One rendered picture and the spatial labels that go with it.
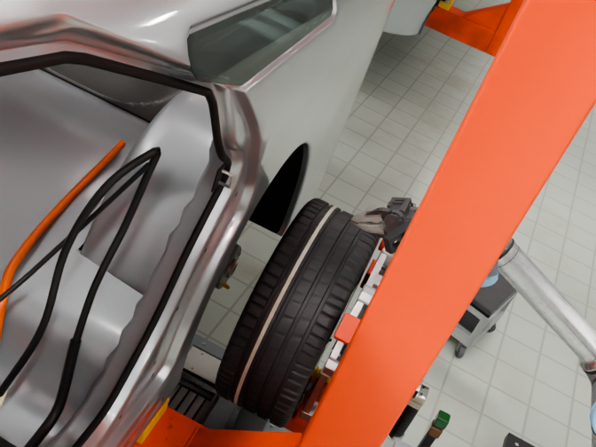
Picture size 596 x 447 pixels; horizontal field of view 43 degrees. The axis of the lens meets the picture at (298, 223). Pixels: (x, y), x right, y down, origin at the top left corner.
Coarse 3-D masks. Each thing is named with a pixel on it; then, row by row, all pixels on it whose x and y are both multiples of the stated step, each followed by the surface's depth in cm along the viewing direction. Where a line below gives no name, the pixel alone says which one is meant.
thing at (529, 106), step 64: (576, 0) 105; (512, 64) 112; (576, 64) 109; (512, 128) 117; (576, 128) 114; (448, 192) 127; (512, 192) 123; (448, 256) 133; (384, 320) 145; (448, 320) 140; (384, 384) 154
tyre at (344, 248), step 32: (352, 224) 213; (288, 256) 199; (320, 256) 200; (352, 256) 202; (256, 288) 196; (288, 288) 196; (320, 288) 196; (352, 288) 198; (256, 320) 196; (288, 320) 195; (320, 320) 194; (224, 352) 202; (256, 352) 197; (288, 352) 195; (320, 352) 195; (224, 384) 207; (256, 384) 201; (288, 384) 198; (288, 416) 206
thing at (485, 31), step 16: (512, 0) 511; (432, 16) 535; (448, 16) 531; (464, 16) 529; (480, 16) 525; (496, 16) 521; (512, 16) 516; (448, 32) 537; (464, 32) 533; (480, 32) 529; (496, 32) 525; (480, 48) 535; (496, 48) 531
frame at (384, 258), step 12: (384, 252) 217; (384, 264) 217; (372, 276) 207; (372, 288) 203; (360, 300) 200; (336, 348) 198; (336, 360) 198; (324, 372) 199; (312, 396) 205; (312, 408) 210
